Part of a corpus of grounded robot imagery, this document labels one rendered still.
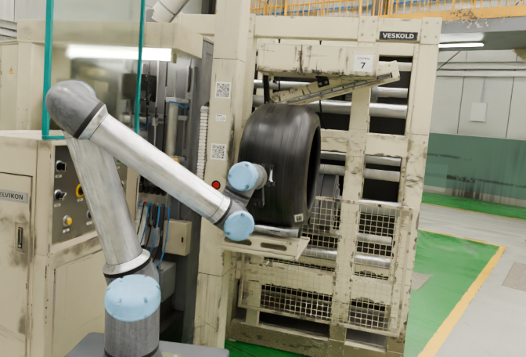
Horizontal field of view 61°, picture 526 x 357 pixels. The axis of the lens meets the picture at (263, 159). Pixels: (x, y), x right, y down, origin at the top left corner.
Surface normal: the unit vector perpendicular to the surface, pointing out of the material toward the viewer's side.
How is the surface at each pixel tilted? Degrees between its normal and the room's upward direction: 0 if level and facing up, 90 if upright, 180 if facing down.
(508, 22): 90
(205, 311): 90
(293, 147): 70
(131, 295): 10
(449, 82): 90
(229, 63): 90
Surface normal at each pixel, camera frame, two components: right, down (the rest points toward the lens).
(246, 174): -0.20, -0.14
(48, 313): 0.96, 0.10
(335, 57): -0.26, 0.07
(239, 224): 0.30, 0.23
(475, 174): -0.58, 0.03
